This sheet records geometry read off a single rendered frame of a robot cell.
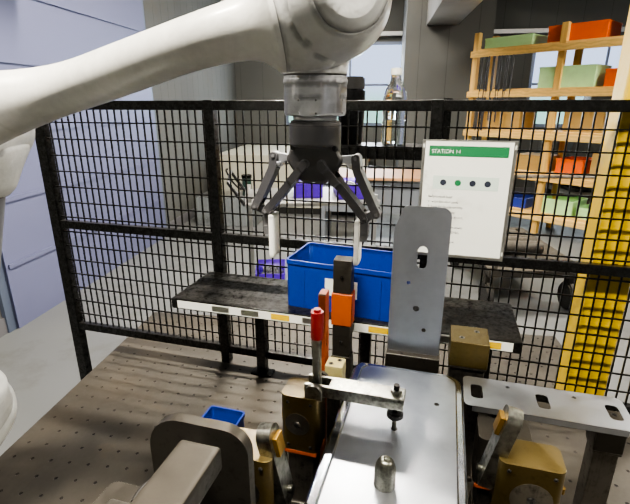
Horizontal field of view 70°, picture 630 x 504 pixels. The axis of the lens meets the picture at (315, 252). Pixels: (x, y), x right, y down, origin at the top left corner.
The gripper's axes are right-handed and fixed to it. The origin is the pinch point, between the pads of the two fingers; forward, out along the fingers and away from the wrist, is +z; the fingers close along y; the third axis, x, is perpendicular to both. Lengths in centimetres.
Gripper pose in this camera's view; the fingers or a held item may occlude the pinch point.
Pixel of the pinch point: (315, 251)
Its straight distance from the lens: 71.5
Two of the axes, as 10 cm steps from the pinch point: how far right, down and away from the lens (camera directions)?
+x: 2.6, -3.1, 9.1
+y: 9.6, 0.9, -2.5
